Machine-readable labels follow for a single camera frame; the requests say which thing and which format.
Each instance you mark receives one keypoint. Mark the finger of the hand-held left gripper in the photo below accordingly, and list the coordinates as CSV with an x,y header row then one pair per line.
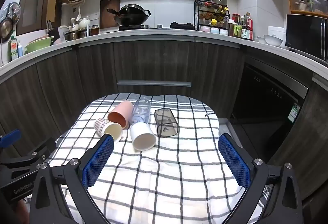
x,y
38,151
10,137

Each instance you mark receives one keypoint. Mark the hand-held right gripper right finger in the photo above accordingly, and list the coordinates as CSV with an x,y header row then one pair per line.
x,y
234,162

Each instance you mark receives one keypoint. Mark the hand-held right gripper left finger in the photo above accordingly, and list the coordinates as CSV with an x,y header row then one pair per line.
x,y
98,160

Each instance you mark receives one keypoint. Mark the checked pattern paper cup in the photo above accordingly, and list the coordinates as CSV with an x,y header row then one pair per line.
x,y
102,125

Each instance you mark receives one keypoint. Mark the white cup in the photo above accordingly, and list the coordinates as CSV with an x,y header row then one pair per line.
x,y
142,137

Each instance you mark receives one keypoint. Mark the pink cup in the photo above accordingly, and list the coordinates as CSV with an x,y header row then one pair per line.
x,y
120,114

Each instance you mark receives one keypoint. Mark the clear plastic cup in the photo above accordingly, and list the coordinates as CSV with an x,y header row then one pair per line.
x,y
140,111

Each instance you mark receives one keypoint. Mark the dark translucent square cup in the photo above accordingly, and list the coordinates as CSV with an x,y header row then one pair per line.
x,y
166,124

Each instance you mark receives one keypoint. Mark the black and white checked cloth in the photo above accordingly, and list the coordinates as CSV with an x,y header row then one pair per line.
x,y
158,175

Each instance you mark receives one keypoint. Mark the black dishwasher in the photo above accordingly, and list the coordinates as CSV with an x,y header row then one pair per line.
x,y
264,96

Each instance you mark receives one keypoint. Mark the green dish soap bottle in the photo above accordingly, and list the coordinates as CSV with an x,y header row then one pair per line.
x,y
14,50

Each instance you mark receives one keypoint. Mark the white and blue bottle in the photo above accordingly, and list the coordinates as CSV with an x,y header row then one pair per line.
x,y
20,50

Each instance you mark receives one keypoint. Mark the green basin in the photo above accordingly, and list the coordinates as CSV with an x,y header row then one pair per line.
x,y
38,44

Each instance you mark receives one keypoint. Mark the hanging frying pan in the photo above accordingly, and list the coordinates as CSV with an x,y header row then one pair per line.
x,y
5,28

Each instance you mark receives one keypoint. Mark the knife block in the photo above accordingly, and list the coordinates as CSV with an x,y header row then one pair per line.
x,y
50,30

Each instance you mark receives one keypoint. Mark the white pitcher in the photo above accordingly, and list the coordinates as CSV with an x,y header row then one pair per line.
x,y
62,32

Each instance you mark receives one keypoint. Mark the steel pot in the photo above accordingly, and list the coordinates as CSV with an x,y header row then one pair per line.
x,y
75,35

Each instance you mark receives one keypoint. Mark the small white bowl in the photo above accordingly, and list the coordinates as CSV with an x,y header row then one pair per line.
x,y
260,39

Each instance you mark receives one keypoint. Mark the large white bowl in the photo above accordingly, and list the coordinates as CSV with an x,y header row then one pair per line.
x,y
273,40

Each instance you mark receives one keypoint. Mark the dark soy sauce bottle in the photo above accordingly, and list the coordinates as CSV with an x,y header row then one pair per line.
x,y
246,33

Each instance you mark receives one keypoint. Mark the brown jar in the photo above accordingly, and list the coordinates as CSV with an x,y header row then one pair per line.
x,y
94,30

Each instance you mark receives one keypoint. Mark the white teapot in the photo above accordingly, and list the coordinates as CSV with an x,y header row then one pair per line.
x,y
84,23

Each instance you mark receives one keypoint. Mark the pink small jar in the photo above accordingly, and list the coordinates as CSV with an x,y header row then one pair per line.
x,y
205,29

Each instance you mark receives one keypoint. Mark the dark wooden cutting board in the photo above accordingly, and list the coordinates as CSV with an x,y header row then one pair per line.
x,y
108,23

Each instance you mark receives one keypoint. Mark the white pot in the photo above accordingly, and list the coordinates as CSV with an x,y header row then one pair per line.
x,y
278,30

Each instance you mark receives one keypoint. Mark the gas stove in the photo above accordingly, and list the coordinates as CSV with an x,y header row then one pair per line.
x,y
138,27

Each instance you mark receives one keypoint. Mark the white ladle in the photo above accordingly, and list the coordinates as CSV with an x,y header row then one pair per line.
x,y
79,12

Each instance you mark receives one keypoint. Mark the red capped jar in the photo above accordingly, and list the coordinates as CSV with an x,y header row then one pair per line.
x,y
235,17

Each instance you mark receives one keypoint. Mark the black microwave oven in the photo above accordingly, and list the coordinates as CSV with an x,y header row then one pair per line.
x,y
305,34

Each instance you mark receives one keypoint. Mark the black wok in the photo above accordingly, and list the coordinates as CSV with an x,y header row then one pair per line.
x,y
133,16

